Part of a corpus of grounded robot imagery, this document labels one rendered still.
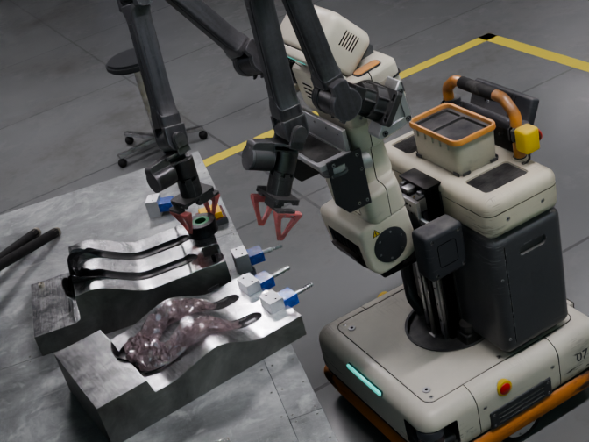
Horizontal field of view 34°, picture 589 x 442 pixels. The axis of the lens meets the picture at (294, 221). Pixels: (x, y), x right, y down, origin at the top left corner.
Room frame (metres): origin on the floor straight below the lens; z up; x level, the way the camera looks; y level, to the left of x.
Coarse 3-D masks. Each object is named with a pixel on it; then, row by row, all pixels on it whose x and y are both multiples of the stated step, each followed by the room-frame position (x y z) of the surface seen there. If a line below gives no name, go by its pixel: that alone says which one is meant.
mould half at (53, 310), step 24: (96, 240) 2.26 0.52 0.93; (144, 240) 2.27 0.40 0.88; (168, 240) 2.23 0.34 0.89; (192, 240) 2.20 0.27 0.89; (216, 240) 2.16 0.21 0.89; (96, 264) 2.13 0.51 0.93; (120, 264) 2.14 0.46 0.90; (144, 264) 2.15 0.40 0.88; (192, 264) 2.08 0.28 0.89; (216, 264) 2.05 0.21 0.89; (48, 288) 2.20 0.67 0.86; (96, 288) 2.01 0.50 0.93; (120, 288) 2.02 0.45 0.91; (144, 288) 2.03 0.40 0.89; (168, 288) 2.03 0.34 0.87; (192, 288) 2.04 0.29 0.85; (48, 312) 2.07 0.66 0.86; (72, 312) 2.05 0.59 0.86; (96, 312) 2.00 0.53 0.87; (120, 312) 2.01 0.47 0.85; (144, 312) 2.02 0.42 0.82; (48, 336) 1.98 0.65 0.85; (72, 336) 1.99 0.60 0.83
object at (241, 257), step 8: (240, 248) 2.15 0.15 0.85; (256, 248) 2.16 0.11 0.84; (272, 248) 2.16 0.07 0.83; (232, 256) 2.15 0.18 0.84; (240, 256) 2.12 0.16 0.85; (248, 256) 2.12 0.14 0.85; (256, 256) 2.13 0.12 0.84; (264, 256) 2.13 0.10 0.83; (240, 264) 2.12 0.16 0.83; (248, 264) 2.12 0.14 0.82; (240, 272) 2.11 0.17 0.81; (248, 272) 2.12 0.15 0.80
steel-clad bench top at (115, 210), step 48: (96, 192) 2.82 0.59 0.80; (144, 192) 2.73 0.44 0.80; (0, 240) 2.66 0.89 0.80; (240, 240) 2.29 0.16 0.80; (0, 288) 2.37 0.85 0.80; (0, 336) 2.12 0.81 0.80; (0, 384) 1.91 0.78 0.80; (48, 384) 1.86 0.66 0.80; (240, 384) 1.68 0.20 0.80; (288, 384) 1.64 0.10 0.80; (0, 432) 1.72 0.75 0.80; (48, 432) 1.68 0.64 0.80; (96, 432) 1.64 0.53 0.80; (144, 432) 1.60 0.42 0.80; (192, 432) 1.56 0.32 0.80; (240, 432) 1.52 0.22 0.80; (288, 432) 1.49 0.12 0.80
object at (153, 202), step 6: (150, 198) 2.57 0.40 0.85; (156, 198) 2.56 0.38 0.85; (162, 198) 2.58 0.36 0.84; (168, 198) 2.57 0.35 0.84; (150, 204) 2.55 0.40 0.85; (156, 204) 2.54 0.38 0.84; (162, 204) 2.54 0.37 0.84; (168, 204) 2.54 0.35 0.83; (150, 210) 2.55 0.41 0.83; (156, 210) 2.54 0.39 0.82; (162, 210) 2.55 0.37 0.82; (168, 210) 2.54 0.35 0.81; (150, 216) 2.55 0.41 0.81; (156, 216) 2.55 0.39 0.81
